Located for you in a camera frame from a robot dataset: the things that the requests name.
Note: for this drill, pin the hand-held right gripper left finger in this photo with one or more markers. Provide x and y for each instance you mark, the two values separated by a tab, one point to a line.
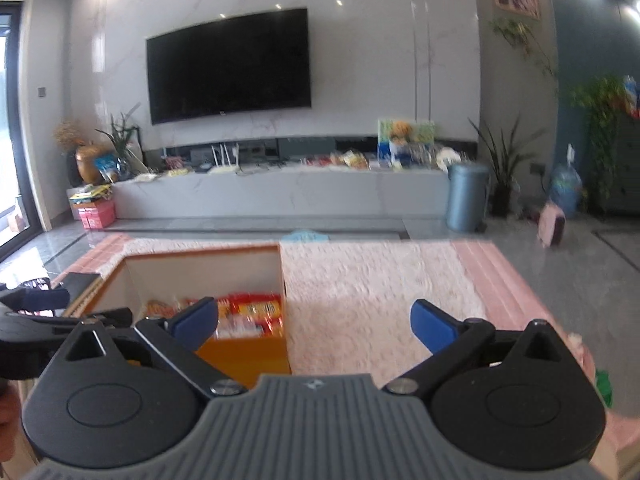
200	317

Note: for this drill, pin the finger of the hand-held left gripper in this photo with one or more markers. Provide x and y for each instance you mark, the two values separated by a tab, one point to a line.
40	324
42	299

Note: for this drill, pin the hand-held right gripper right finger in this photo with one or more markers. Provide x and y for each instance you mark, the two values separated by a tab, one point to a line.
430	322

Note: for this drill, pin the orange cardboard box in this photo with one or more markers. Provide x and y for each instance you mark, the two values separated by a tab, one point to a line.
240	355

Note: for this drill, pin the red cartoon snack packet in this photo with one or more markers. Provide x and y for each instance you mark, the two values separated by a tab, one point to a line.
255	310

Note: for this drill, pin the pink checked tablecloth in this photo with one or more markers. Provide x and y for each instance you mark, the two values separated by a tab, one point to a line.
495	280

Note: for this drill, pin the pink cardboard box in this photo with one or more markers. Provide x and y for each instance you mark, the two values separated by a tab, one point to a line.
97	216

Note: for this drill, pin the yellow paper pile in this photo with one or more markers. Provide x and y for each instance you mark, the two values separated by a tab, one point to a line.
90	194

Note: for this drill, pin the grey-blue pedal trash can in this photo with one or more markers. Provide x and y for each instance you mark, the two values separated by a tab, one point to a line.
467	200

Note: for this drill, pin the orange round vase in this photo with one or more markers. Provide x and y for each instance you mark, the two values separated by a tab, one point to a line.
92	165

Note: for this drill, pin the grey marble television cabinet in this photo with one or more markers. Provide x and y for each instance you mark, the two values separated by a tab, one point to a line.
280	192

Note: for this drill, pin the pink space heater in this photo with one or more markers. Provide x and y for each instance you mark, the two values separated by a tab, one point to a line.
551	225

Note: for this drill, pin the pink white plush slipper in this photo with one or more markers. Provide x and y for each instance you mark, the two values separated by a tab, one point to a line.
582	355

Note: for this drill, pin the white router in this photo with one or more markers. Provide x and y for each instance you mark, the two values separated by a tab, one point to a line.
224	162

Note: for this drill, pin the white round object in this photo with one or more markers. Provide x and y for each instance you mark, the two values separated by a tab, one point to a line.
447	159

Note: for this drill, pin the dried flower bunch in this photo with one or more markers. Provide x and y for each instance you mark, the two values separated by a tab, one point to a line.
70	135

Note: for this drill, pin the long-leaf plant in black pot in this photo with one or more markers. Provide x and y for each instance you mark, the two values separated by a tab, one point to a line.
502	170

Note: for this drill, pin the thin-leaf green plant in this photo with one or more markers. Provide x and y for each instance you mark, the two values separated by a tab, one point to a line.
122	140

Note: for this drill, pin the yellow snack bag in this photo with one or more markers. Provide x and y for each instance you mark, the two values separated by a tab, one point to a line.
355	160

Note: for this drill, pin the green slipper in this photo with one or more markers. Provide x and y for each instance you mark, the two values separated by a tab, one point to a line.
604	387

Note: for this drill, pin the teddy bear gift box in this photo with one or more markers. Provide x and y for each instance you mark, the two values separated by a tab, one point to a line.
425	135

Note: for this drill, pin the blue water bottle with pump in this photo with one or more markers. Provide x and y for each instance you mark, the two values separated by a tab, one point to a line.
566	185

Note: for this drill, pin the brown teddy bear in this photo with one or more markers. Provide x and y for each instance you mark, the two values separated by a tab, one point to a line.
401	131

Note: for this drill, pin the grey dresser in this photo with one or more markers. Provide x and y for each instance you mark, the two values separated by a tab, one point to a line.
627	165

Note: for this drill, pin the trailing green plant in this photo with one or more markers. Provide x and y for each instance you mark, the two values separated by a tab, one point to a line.
597	110

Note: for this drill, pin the hanging vine plant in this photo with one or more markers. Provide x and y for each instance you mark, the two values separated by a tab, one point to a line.
520	40

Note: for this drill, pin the glass door with dark frame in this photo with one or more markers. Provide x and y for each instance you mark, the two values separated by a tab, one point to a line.
15	125

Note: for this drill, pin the black wall television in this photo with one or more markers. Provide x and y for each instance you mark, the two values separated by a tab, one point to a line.
230	65

